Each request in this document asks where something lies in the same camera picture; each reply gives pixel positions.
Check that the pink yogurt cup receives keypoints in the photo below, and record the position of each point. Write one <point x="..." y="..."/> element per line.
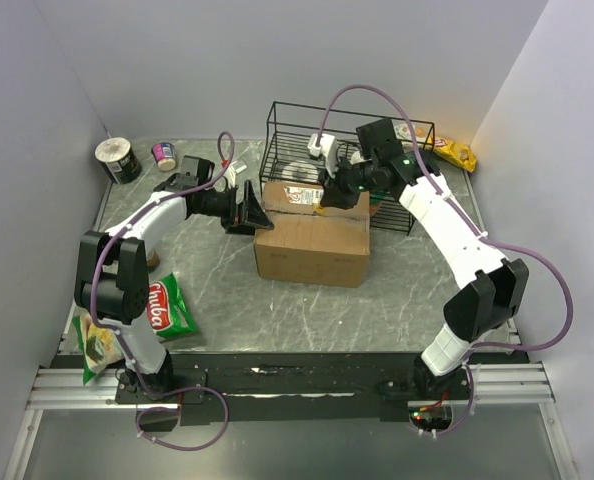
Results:
<point x="164" y="156"/>

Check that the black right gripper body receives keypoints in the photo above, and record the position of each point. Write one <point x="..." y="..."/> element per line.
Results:
<point x="349" y="182"/>

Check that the white lidded jar in basket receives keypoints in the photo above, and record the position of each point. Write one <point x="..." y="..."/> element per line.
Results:
<point x="299" y="172"/>

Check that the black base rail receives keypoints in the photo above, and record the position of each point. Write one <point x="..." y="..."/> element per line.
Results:
<point x="297" y="386"/>

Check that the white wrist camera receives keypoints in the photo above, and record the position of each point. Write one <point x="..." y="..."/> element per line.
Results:
<point x="236" y="167"/>
<point x="325" y="147"/>

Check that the brown cardboard box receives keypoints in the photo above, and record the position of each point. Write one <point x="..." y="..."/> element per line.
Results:
<point x="304" y="247"/>

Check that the yellow snack bag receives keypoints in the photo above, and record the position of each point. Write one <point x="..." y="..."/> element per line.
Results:
<point x="455" y="153"/>

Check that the small brown jar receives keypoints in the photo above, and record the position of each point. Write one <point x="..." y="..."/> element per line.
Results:
<point x="152" y="261"/>

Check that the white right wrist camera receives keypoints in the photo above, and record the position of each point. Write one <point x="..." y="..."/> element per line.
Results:
<point x="325" y="147"/>

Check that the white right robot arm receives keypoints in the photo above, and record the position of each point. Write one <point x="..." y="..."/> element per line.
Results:
<point x="490" y="286"/>

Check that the black wire basket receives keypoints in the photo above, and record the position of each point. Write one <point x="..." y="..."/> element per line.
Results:
<point x="287" y="150"/>

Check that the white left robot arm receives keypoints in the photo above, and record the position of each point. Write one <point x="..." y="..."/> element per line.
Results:
<point x="112" y="279"/>

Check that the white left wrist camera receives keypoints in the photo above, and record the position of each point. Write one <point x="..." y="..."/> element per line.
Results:
<point x="236" y="167"/>

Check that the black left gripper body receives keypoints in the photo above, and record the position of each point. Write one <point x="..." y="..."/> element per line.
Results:
<point x="231" y="213"/>

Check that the black can white lid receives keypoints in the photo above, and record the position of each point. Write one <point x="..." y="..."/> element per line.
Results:
<point x="118" y="160"/>

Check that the green canister in basket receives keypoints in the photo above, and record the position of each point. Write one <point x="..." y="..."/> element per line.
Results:
<point x="375" y="201"/>

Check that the green Chuba chips bag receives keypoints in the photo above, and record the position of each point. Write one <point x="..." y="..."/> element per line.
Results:
<point x="166" y="311"/>

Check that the white yogurt cup behind basket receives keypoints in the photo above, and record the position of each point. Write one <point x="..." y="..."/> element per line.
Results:
<point x="405" y="134"/>

